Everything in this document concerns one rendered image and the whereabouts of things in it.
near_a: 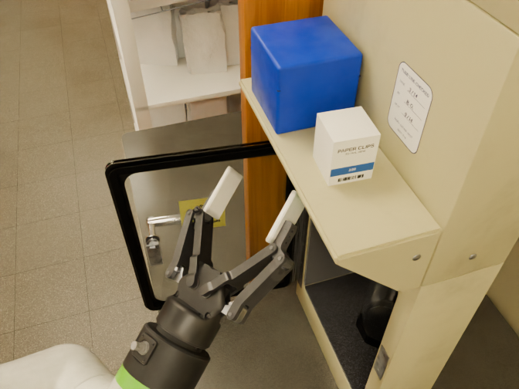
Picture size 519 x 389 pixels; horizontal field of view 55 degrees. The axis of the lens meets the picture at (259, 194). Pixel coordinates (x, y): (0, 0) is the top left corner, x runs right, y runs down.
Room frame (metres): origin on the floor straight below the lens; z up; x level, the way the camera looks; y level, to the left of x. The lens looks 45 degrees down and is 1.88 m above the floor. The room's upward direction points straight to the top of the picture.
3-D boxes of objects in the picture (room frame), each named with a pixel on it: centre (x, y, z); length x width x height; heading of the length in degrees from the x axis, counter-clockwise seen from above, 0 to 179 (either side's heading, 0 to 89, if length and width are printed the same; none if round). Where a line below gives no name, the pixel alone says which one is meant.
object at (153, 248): (0.54, 0.19, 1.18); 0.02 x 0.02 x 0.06; 11
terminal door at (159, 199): (0.58, 0.08, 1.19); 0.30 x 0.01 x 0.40; 101
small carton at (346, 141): (0.41, -0.09, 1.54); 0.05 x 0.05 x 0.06; 15
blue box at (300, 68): (0.52, -0.05, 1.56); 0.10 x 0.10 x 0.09; 18
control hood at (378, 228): (0.45, -0.08, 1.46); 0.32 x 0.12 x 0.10; 18
